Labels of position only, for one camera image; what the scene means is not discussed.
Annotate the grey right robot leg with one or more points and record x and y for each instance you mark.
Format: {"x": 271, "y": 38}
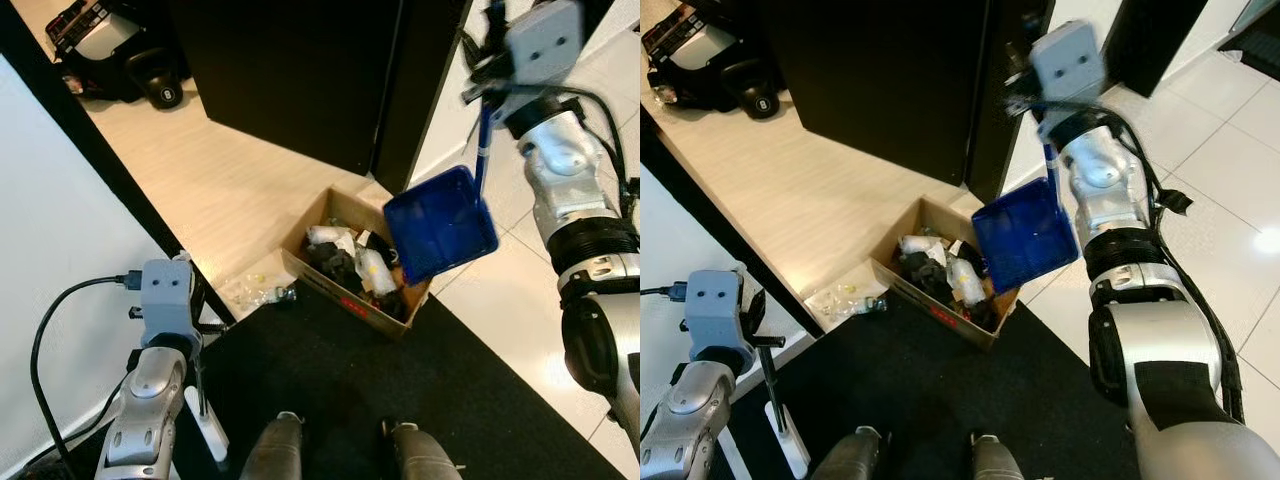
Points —
{"x": 1000, "y": 460}
{"x": 420, "y": 455}

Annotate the brown cardboard box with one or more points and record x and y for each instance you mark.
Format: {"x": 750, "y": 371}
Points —
{"x": 915, "y": 300}
{"x": 330, "y": 290}

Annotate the black cabinet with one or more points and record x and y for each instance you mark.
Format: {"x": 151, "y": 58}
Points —
{"x": 290, "y": 70}
{"x": 880, "y": 80}

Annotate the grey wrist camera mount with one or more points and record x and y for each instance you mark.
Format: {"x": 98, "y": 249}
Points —
{"x": 715, "y": 305}
{"x": 165, "y": 295}
{"x": 1070, "y": 60}
{"x": 545, "y": 40}

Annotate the black kettlebell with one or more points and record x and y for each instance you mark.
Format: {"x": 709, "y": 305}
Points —
{"x": 165, "y": 90}
{"x": 762, "y": 102}

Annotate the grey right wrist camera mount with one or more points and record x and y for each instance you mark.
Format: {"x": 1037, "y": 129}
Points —
{"x": 545, "y": 40}
{"x": 1070, "y": 60}

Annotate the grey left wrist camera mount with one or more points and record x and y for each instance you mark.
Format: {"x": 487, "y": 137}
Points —
{"x": 715, "y": 305}
{"x": 165, "y": 295}

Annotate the black wall panel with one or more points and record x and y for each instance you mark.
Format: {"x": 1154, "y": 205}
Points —
{"x": 1155, "y": 40}

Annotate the black door frame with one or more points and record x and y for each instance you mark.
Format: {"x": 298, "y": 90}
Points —
{"x": 95, "y": 140}
{"x": 720, "y": 227}

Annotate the black and grey bag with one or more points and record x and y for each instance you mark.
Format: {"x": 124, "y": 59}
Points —
{"x": 100, "y": 45}
{"x": 700, "y": 50}

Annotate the grey robot leg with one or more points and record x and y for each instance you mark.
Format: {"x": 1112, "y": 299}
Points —
{"x": 420, "y": 455}
{"x": 272, "y": 450}
{"x": 852, "y": 458}
{"x": 1000, "y": 460}

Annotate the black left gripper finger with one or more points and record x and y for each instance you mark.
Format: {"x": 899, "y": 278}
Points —
{"x": 770, "y": 344}
{"x": 212, "y": 326}

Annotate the clear plastic bag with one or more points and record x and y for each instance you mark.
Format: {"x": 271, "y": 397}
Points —
{"x": 250, "y": 290}
{"x": 840, "y": 300}

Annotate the black floor mat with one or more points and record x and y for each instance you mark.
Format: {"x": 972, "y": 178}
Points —
{"x": 930, "y": 400}
{"x": 350, "y": 400}

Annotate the blue plastic dustpan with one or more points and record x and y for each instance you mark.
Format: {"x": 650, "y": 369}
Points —
{"x": 440, "y": 225}
{"x": 1030, "y": 240}

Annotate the grey left robot leg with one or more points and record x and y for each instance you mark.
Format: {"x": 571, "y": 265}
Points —
{"x": 272, "y": 450}
{"x": 852, "y": 458}

